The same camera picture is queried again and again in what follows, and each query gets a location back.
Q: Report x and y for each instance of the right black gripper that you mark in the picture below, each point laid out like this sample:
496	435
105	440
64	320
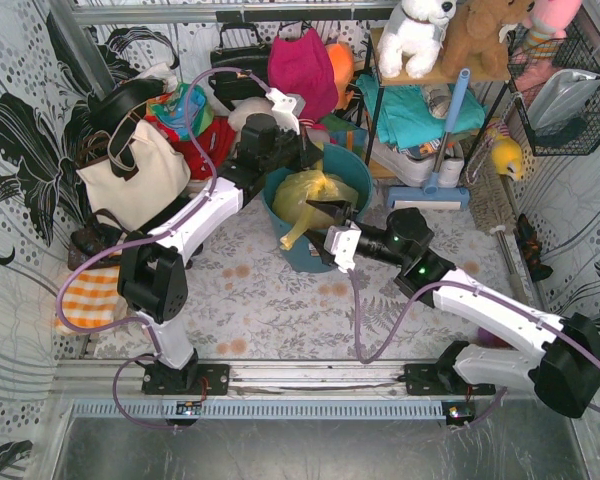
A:
345	223

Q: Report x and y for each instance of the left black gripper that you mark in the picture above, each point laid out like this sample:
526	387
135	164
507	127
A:
303	148

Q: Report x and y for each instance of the yellow translucent trash bag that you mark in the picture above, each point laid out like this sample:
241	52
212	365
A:
289	202

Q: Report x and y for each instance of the light blue floor squeegee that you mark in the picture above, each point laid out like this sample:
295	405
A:
431	196

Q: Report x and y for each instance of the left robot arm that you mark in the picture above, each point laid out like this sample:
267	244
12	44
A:
152	278

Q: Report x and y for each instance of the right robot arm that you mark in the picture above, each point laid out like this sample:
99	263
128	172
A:
555	358

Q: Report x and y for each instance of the rainbow striped bag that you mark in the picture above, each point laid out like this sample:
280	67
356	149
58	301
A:
346	134

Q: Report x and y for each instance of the cream canvas tote bag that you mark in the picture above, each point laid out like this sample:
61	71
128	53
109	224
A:
158	175

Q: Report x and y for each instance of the colourful print bag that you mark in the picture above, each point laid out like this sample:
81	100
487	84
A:
167	113

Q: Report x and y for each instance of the brown leather bag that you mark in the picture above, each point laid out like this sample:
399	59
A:
102	230

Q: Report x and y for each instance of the white plush lamb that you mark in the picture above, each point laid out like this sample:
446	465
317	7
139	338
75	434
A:
255	105

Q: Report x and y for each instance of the magenta cloth hat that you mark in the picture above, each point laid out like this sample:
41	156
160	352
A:
303	67

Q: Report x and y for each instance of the white sneakers pair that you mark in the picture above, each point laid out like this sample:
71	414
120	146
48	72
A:
415	172

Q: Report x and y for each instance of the orange plush toy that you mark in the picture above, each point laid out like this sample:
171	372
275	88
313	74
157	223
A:
342	61

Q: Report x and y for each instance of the white plush dog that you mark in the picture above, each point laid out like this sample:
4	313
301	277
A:
412	38

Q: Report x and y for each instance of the yellow plush duck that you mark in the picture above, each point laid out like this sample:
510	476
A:
506	154

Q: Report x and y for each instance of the purple orange sock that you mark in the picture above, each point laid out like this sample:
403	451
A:
487	339

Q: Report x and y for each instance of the brown teddy bear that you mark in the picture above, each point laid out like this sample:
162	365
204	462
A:
478	29

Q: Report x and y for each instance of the orange checkered towel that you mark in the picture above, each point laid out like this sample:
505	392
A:
92	299

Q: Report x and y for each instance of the silver foil pouch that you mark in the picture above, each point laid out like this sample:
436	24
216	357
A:
562	97

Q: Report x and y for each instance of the pink plush toy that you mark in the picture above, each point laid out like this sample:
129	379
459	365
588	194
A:
546	27

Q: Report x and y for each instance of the bristle broom with handle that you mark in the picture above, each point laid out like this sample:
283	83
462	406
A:
493	214

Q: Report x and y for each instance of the black wire basket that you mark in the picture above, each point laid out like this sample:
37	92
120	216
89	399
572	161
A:
578	136

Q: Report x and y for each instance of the aluminium front rail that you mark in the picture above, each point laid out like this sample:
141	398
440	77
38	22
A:
248	378

